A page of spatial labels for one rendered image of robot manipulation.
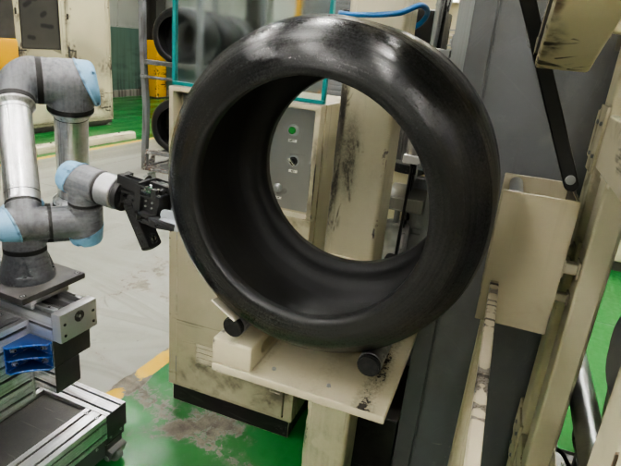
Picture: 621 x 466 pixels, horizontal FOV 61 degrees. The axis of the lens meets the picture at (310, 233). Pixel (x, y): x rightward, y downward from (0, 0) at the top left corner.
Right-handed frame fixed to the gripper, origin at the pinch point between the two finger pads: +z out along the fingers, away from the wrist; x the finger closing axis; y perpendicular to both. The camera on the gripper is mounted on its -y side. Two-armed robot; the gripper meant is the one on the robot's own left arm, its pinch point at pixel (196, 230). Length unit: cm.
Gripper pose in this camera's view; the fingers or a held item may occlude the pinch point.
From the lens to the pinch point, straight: 114.6
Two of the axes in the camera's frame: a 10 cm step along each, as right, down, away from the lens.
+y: 2.0, -9.1, -3.7
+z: 9.1, 3.1, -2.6
